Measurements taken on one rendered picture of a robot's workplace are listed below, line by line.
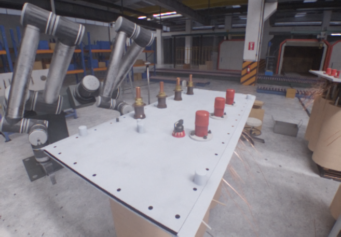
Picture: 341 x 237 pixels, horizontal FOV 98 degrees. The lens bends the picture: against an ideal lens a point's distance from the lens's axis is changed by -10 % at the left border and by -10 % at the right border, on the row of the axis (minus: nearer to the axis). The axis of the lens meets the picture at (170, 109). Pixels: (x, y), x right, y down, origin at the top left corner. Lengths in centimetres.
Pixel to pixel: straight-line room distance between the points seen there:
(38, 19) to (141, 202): 121
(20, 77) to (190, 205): 123
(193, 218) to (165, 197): 10
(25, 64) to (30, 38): 16
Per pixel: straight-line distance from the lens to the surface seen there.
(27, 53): 137
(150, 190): 58
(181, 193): 56
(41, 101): 192
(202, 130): 84
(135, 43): 178
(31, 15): 138
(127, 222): 105
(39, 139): 130
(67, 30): 137
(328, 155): 331
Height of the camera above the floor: 177
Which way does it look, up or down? 18 degrees down
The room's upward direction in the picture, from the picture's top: straight up
